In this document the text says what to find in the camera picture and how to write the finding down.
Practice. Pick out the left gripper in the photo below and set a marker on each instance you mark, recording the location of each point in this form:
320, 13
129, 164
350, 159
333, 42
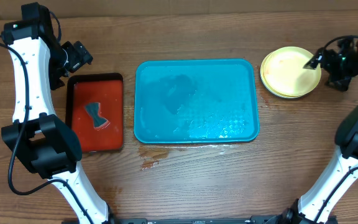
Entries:
79, 55

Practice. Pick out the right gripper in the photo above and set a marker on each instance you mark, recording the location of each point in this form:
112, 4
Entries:
331, 62

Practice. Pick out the yellow-green plate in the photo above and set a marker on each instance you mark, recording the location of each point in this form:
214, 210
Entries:
285, 73
272, 90

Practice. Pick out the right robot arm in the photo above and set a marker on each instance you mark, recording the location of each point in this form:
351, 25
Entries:
316, 205

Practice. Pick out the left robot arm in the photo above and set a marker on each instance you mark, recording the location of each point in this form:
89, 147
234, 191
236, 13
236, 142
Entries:
42, 142

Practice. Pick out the black tray with red liquid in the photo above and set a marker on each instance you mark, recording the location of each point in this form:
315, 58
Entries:
107, 89

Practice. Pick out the teal plastic serving tray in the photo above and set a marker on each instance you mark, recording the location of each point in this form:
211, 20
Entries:
195, 101

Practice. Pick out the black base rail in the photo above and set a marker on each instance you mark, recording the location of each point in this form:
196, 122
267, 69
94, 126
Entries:
256, 219

